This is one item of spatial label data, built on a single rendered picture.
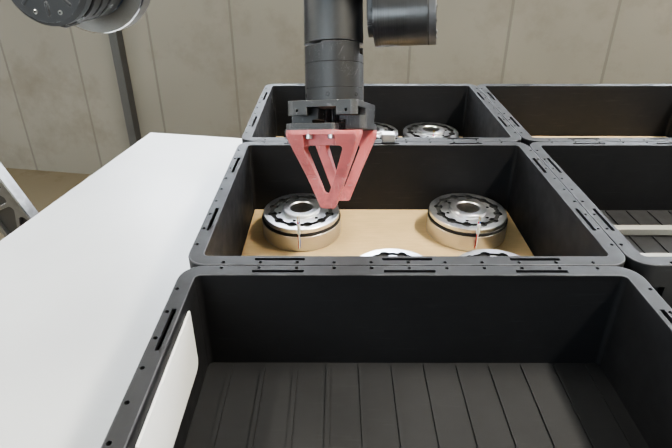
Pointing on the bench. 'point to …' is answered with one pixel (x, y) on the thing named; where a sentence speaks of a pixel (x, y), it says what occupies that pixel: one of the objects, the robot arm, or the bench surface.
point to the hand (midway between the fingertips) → (336, 196)
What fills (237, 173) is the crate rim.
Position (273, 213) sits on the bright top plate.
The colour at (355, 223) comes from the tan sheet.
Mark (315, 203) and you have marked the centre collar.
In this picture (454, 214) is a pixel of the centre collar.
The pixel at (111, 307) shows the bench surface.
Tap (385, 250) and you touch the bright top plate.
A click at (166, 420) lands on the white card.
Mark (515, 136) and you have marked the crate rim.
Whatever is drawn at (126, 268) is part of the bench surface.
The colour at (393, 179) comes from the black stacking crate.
